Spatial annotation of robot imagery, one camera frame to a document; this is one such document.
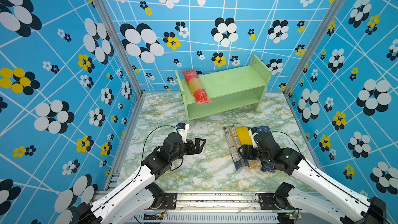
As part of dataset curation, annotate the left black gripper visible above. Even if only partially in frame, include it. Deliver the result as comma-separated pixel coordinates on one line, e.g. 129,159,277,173
170,137,207,163

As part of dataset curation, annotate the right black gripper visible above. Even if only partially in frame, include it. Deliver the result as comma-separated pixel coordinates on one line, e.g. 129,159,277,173
236,144,272,165

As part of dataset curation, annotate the clear blue-label spaghetti package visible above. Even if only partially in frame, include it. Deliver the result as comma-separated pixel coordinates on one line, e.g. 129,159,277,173
223,125,247,171

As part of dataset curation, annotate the red spaghetti package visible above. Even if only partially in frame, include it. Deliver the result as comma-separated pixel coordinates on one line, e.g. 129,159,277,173
182,69,211,104

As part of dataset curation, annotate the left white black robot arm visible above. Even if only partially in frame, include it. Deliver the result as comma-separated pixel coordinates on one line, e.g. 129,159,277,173
75,132,206,224

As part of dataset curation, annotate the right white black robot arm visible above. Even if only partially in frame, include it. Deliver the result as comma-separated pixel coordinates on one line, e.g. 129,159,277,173
237,128,388,224

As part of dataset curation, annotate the dark blue Barilla spaghetti package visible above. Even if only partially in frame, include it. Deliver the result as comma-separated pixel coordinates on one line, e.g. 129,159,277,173
257,126,276,173

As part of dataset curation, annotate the yellow spaghetti package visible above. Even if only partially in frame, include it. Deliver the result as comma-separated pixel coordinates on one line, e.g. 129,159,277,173
235,127,253,146

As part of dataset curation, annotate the right green circuit board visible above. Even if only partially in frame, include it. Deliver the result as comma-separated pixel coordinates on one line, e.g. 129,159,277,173
278,213,297,224

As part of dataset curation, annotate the green circuit board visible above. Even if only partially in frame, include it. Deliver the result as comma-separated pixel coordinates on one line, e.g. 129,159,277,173
143,212,167,221
278,213,297,224

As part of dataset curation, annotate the green two-tier wooden shelf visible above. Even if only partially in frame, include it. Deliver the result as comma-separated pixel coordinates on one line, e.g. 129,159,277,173
175,55,272,122

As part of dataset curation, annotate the left green circuit board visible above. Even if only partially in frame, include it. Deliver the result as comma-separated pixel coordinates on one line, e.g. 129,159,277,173
143,212,167,221

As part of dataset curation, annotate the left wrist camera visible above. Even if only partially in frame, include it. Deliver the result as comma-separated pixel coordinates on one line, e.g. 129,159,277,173
176,122,189,143

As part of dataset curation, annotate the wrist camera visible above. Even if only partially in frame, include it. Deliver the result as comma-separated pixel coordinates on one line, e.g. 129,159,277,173
176,122,189,143
248,127,258,148

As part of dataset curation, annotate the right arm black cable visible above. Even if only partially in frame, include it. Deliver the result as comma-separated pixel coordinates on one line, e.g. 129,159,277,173
272,130,386,218

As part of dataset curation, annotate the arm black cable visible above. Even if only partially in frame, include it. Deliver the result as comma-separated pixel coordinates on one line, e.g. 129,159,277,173
272,130,386,218
130,125,184,190

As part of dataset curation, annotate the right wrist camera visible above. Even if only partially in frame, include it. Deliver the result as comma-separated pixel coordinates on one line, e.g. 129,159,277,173
248,127,258,148

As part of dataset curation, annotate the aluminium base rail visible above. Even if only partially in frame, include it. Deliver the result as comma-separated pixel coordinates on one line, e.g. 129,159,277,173
83,190,355,224

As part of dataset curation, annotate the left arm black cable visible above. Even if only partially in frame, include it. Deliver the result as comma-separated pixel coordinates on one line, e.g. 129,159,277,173
130,125,184,190

